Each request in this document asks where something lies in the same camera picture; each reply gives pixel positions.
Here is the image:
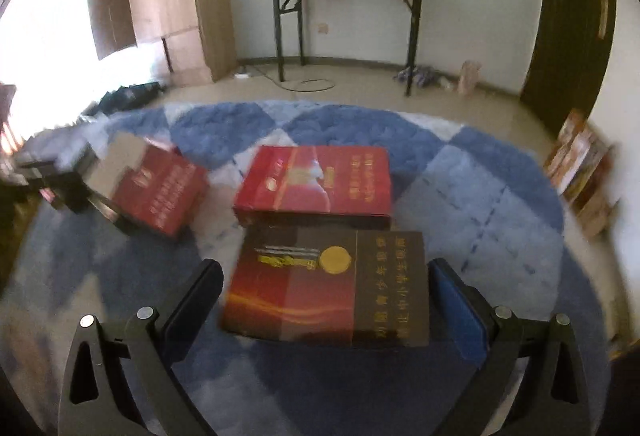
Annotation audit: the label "dark red gold cigarette carton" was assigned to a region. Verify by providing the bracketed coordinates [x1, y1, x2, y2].
[220, 227, 430, 349]

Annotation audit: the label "red cigarette box with silver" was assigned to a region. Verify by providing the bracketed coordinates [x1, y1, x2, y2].
[85, 133, 208, 237]

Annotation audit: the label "open black suitcase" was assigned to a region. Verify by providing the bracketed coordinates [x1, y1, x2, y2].
[81, 81, 164, 118]

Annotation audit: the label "blue white checkered blanket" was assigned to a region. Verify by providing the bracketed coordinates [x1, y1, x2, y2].
[1, 101, 611, 435]

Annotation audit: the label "wooden wardrobe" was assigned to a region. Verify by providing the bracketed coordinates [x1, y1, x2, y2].
[84, 0, 239, 88]

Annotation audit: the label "brown paper bag on floor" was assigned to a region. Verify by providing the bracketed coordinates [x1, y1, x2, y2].
[457, 61, 482, 96]

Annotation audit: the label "blue cloth on floor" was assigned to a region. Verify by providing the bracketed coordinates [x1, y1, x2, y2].
[394, 66, 442, 88]

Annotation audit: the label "dark brown door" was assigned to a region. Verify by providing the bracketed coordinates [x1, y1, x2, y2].
[521, 0, 617, 135]

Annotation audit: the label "colourful cardboard boxes by wall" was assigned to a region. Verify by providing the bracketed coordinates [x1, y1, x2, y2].
[544, 110, 614, 239]

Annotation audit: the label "black cable on floor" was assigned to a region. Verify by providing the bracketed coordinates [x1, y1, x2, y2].
[244, 64, 338, 94]

